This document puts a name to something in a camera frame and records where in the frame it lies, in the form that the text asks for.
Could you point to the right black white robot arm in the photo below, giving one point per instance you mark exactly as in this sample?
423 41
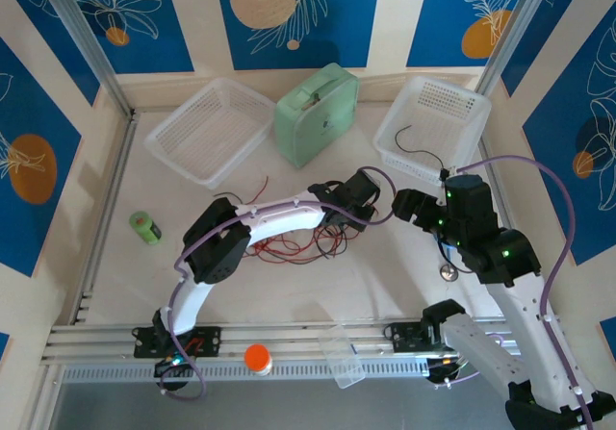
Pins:
520 314

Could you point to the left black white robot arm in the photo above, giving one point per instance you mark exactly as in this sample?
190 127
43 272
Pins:
279 225

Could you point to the blue stethoscope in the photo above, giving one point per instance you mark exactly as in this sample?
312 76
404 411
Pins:
449 272

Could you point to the mint green zip case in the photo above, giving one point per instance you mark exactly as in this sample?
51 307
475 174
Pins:
313 127

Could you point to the clear plastic box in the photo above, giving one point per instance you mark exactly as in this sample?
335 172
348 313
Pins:
344 362

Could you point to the small black circuit board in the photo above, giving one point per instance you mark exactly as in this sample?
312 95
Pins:
445 367
175 365

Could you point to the orange lid jar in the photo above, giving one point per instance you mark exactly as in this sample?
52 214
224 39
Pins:
257 357

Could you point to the green small bottle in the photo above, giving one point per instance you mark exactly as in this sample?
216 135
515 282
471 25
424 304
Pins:
145 228

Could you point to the aluminium side rail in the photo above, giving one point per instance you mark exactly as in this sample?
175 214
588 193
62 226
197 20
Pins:
500 199
113 184

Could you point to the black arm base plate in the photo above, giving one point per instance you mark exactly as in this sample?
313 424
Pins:
404 336
207 341

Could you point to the aluminium front rail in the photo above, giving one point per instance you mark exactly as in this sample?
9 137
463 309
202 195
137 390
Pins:
298 334

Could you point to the aluminium frame post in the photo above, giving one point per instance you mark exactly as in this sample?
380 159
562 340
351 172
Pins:
82 31
510 31

